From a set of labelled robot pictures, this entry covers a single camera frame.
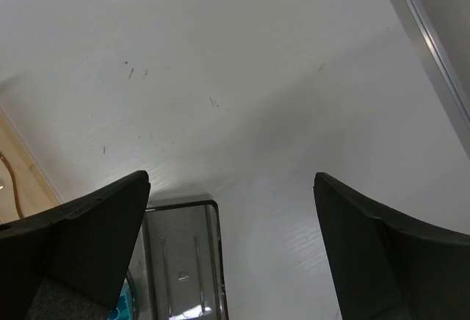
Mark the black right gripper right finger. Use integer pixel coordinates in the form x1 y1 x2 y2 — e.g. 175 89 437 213
314 172 469 319

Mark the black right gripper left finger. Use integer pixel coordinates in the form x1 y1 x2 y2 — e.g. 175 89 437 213
1 170 150 319

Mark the teal long lego brick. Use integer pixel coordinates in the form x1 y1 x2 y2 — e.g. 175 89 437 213
107 284 134 320

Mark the smoky grey transparent container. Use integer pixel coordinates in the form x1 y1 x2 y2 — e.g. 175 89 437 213
126 199 229 319

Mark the orange cable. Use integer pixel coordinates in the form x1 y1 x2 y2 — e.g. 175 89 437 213
0 153 25 219

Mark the aluminium frame rail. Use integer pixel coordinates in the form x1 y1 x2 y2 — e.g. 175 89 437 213
390 0 469 139

